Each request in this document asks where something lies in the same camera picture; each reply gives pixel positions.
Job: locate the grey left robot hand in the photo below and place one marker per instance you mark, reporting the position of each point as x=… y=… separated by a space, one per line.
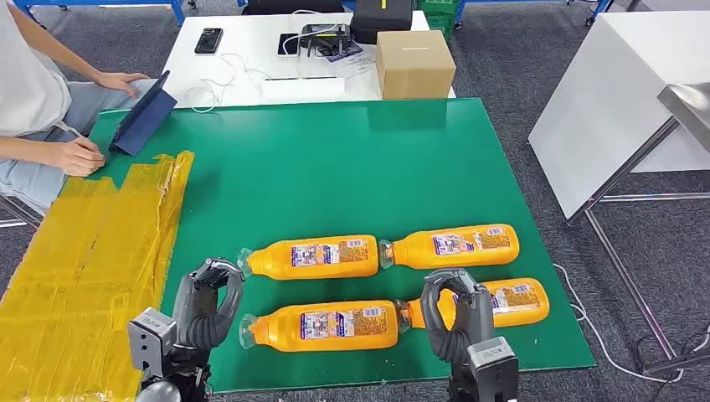
x=206 y=319

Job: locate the person's right hand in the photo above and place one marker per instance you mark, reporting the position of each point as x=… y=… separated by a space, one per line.
x=77 y=158

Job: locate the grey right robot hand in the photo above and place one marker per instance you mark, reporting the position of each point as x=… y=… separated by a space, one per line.
x=477 y=316

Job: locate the person's left hand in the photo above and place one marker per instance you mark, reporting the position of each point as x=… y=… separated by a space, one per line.
x=119 y=80

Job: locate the orange detergent bottle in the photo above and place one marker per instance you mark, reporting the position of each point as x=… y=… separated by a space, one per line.
x=283 y=330
x=277 y=261
x=416 y=249
x=521 y=305

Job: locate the person's right forearm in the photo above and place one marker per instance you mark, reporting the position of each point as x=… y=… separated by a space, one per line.
x=28 y=148

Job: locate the person's left forearm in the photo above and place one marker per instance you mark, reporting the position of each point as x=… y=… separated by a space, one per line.
x=50 y=47

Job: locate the tablet in dark blue case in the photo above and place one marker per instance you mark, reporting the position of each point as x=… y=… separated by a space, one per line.
x=144 y=119

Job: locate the blue metal rack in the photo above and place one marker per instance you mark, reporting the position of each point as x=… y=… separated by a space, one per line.
x=177 y=8

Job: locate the metal chair legs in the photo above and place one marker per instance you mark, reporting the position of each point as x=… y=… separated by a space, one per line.
x=11 y=223

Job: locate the person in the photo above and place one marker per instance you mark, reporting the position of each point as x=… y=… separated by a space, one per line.
x=22 y=83

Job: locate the black smartphone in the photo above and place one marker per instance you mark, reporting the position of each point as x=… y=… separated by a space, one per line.
x=288 y=44
x=208 y=40

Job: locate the green table mat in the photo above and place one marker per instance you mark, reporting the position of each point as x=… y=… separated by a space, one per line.
x=333 y=166

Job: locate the black controller device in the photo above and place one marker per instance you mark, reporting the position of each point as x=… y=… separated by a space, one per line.
x=327 y=38

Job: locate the printed paper leaflet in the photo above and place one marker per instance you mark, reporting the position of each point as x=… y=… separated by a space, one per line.
x=355 y=61

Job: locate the large white table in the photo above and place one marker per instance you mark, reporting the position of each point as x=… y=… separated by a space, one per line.
x=610 y=100

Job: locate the cardboard box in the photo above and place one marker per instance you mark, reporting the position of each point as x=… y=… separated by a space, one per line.
x=416 y=69

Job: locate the black carrying case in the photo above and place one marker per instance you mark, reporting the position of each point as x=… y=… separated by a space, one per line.
x=381 y=19

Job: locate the steel table top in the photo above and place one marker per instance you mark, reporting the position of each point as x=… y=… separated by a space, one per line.
x=690 y=111

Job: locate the green plastic crate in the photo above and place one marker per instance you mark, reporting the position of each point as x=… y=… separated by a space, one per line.
x=438 y=16

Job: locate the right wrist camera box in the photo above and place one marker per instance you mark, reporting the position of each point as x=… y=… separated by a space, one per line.
x=493 y=369

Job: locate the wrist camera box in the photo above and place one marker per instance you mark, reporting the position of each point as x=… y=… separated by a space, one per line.
x=493 y=369
x=150 y=338

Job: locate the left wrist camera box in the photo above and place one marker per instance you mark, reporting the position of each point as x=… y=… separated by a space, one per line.
x=150 y=338

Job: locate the metal table frame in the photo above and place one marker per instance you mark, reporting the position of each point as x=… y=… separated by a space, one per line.
x=627 y=277

